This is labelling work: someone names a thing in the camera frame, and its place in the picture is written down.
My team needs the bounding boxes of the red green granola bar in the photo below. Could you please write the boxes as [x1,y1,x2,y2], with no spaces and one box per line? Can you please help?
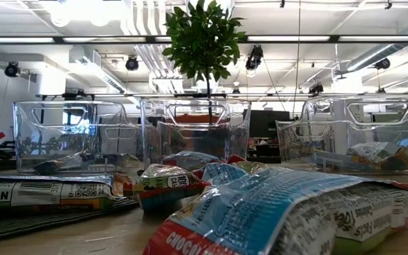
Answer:
[135,163,212,214]

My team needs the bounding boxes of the long ceiling light strip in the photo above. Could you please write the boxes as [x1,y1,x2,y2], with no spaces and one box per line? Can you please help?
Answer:
[0,34,408,45]

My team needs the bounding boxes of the gold granola bar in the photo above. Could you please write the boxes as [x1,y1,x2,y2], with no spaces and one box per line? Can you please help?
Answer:
[384,147,408,171]

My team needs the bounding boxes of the green leafy plant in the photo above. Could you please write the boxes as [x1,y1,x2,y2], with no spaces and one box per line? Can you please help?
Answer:
[161,0,248,98]

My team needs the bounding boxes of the round plant pot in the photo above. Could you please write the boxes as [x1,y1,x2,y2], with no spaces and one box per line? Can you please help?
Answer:
[170,113,228,157]

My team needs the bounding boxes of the black background monitor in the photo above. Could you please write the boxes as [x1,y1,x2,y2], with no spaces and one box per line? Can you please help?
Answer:
[249,110,292,140]

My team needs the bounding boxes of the orange green granola bar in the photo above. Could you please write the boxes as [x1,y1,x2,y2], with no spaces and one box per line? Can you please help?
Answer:
[227,154,271,174]

